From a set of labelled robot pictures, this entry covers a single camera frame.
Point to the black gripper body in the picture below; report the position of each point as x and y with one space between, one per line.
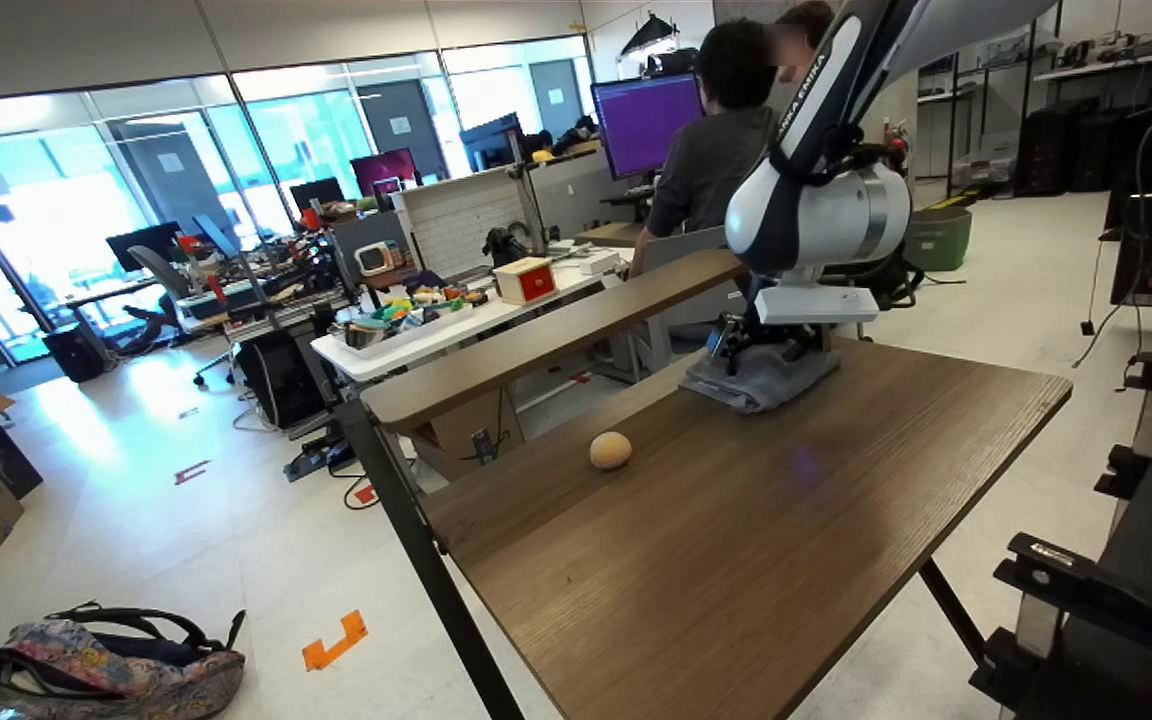
777 342

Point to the black desktop device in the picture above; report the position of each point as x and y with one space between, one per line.
508 243

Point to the large computer monitor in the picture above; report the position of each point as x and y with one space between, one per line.
649 125

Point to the black office chair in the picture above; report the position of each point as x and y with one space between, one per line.
157 272

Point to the black trash bin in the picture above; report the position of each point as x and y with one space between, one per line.
77 352

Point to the seated person dark shirt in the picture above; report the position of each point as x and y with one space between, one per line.
708 162

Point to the small dark monitor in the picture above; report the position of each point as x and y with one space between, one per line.
318 194

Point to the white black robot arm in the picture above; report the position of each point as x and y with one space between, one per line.
830 202

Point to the dark monitor on partition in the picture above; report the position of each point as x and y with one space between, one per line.
493 142

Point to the cardboard box under bench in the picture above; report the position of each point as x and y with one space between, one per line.
471 431

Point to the black bag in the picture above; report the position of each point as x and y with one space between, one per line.
281 381

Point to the white table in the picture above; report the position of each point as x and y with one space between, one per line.
471 326

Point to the grey terry towel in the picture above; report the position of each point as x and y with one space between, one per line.
762 384

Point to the red fire extinguisher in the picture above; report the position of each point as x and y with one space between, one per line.
899 142

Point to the long wooden bench table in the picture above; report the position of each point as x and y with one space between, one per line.
538 342

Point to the green bin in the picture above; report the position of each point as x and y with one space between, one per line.
938 243

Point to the black metal pole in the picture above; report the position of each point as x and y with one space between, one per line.
416 533

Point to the pink screen monitor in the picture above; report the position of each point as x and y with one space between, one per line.
384 173

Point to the patterned backpack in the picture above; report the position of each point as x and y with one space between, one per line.
110 664

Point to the colourful toy pile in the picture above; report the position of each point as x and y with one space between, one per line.
411 308

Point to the black storage shelf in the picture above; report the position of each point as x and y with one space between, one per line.
1096 120

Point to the red box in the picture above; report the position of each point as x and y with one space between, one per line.
524 281

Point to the standing person head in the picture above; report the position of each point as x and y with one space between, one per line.
800 35

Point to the metal table leg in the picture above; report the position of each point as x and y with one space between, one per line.
955 608

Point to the tan potato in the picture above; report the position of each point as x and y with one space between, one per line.
611 449

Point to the small white orange device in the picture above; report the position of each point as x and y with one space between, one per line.
374 256

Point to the white partition panel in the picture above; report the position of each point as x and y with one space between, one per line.
461 223

